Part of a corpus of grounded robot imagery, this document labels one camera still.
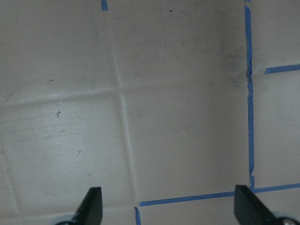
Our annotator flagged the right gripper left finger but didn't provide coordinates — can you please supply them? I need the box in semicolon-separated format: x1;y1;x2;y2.
71;187;103;225

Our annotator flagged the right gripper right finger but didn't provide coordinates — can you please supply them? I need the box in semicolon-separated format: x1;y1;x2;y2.
234;185;284;225

